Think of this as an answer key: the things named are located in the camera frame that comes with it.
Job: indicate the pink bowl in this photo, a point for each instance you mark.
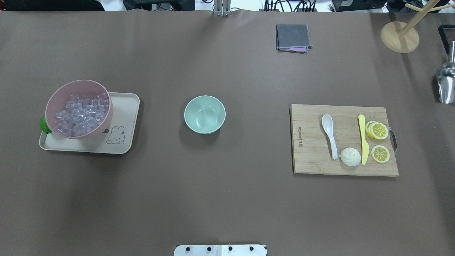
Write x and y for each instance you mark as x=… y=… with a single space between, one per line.
x=88 y=88

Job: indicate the metal cutting board handle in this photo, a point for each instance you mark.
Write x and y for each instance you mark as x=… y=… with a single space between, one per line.
x=393 y=140

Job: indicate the wooden mug tree stand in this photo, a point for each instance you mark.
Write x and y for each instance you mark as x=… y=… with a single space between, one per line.
x=402 y=37

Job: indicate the mint green bowl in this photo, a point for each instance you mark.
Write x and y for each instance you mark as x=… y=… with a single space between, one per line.
x=204 y=114

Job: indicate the lower lemon slice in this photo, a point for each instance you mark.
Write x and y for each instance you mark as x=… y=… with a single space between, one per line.
x=380 y=154

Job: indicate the black frame at edge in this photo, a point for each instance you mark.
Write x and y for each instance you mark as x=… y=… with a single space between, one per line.
x=447 y=34

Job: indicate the lemon slice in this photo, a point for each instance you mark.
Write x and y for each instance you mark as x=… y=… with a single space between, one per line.
x=380 y=154
x=380 y=131
x=368 y=129

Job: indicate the bamboo cutting board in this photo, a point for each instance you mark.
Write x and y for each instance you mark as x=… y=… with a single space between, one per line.
x=311 y=146

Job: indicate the beige rabbit tray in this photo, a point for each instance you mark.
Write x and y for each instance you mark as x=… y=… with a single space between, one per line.
x=117 y=140

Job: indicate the grey folded cloth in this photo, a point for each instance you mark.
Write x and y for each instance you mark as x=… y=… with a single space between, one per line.
x=293 y=38

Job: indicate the aluminium post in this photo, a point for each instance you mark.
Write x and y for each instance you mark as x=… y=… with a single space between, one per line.
x=222 y=8

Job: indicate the metal ice scoop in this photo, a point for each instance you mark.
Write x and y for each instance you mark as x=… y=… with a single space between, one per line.
x=446 y=78

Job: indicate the yellow plastic knife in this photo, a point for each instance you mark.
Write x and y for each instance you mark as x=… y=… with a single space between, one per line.
x=364 y=143

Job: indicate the back lemon slice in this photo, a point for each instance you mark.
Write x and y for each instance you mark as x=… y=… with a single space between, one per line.
x=368 y=129

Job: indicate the upper lemon slice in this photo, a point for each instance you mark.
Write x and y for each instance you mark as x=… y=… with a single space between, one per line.
x=380 y=131

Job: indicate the white bracket plate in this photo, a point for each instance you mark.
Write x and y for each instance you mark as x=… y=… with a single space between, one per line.
x=221 y=250

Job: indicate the green lime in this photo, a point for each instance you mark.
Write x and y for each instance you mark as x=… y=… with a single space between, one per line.
x=43 y=125

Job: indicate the white ceramic spoon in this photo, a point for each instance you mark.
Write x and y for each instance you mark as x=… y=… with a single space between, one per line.
x=327 y=123

